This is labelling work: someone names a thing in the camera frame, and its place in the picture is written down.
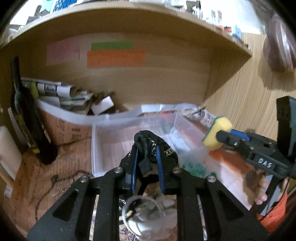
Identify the right hand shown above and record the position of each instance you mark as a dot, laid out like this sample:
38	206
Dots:
257	182

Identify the clear plastic bin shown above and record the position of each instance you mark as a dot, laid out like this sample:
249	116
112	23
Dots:
112	141

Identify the dark wine bottle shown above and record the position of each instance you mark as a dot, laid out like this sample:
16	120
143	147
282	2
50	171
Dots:
27	118

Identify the green sticky note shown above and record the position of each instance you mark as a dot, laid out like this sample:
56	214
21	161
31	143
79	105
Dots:
121	45

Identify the white cloth with ring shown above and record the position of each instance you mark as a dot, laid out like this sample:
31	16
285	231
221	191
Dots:
151	215

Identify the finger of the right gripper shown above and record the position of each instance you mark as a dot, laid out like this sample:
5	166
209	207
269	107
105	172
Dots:
228	138
242	135

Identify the yellow green sponge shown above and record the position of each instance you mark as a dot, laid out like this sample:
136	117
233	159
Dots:
210	140

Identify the white tray of papers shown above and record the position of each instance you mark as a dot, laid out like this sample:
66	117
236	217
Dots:
69	111

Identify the orange sleeve right forearm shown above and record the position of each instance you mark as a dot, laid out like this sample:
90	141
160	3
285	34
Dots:
274	219

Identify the wooden shelf board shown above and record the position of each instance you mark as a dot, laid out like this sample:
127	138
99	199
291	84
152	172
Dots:
125	17

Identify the black sock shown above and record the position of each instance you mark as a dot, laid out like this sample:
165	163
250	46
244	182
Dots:
147	142

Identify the orange sticky note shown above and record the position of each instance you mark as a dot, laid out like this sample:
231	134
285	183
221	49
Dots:
115	58

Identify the brown hat on wall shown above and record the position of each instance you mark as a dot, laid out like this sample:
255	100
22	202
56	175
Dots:
279	45

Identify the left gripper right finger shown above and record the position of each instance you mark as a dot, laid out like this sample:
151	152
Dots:
167	159

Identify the pink sticky note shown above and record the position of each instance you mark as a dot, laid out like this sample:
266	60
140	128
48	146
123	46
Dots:
63	51

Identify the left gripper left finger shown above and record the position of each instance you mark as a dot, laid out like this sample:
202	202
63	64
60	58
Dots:
129	165

